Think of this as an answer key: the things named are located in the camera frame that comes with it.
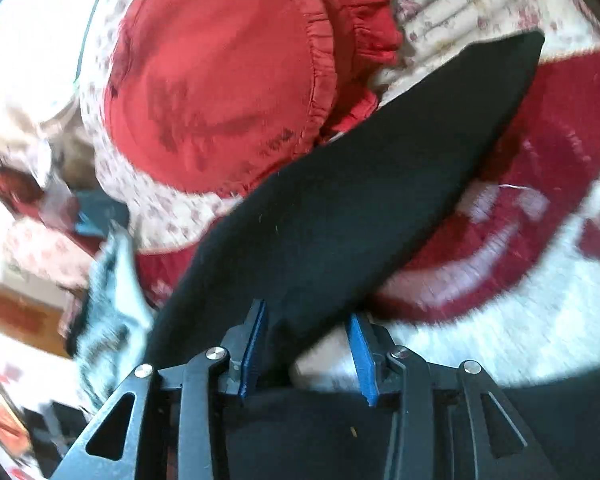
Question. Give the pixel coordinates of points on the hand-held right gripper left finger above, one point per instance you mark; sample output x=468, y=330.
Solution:
x=254, y=355

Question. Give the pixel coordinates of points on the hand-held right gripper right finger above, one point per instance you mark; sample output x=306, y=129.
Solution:
x=362, y=360

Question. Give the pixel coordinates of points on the black pants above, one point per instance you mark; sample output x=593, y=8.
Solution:
x=330, y=210

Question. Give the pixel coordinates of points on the light blue knitted garment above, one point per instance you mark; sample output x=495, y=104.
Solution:
x=110, y=300

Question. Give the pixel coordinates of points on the teal blue cloth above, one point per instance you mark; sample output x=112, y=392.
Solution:
x=100, y=212

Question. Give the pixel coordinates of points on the floral cushion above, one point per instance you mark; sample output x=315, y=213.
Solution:
x=40, y=255

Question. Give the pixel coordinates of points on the red fabric bag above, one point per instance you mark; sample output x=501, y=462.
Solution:
x=25, y=195

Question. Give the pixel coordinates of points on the red heart-shaped ruffled pillow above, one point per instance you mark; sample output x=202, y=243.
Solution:
x=220, y=70

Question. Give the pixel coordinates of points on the red and white patterned blanket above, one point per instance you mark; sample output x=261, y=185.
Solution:
x=555, y=135

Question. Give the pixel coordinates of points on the floral cream quilt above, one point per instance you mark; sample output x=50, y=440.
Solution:
x=455, y=10

